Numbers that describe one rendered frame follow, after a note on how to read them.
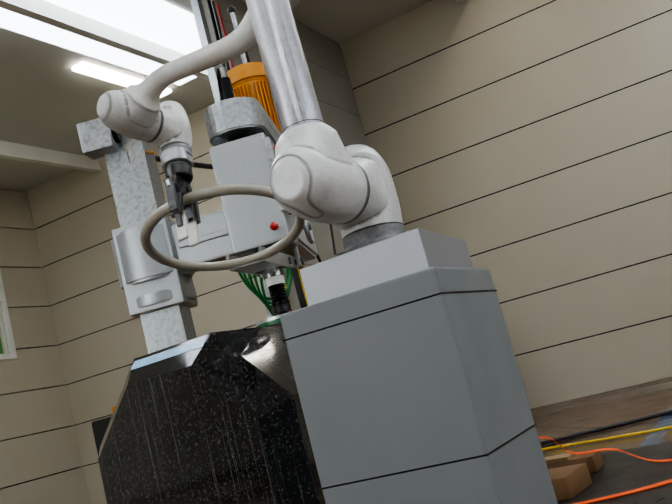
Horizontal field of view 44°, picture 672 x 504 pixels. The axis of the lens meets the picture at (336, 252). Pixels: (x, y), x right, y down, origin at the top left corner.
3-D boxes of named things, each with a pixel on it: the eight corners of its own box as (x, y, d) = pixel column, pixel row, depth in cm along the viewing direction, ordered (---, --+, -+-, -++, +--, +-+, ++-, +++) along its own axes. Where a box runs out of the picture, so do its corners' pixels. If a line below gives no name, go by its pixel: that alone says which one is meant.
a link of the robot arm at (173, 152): (198, 151, 238) (200, 169, 235) (171, 164, 241) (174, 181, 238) (179, 138, 230) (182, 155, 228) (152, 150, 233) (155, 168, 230)
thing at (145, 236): (177, 286, 272) (175, 278, 273) (321, 246, 268) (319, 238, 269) (112, 222, 228) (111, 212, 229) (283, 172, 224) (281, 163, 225)
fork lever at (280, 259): (260, 279, 337) (257, 267, 338) (306, 266, 336) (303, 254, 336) (218, 273, 269) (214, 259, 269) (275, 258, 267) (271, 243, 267)
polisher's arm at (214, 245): (109, 290, 374) (97, 237, 378) (139, 295, 408) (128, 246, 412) (265, 245, 365) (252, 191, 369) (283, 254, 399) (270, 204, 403)
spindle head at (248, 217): (256, 272, 340) (231, 169, 347) (308, 257, 338) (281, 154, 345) (234, 261, 305) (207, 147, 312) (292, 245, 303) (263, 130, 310)
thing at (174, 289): (111, 323, 381) (93, 238, 388) (166, 318, 410) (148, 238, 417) (163, 303, 363) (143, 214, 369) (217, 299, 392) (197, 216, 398)
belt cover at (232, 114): (258, 199, 403) (250, 166, 406) (307, 184, 401) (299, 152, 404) (201, 149, 309) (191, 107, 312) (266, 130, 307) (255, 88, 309)
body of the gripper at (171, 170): (180, 156, 228) (184, 185, 224) (197, 169, 235) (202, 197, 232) (157, 167, 231) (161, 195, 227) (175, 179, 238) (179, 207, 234)
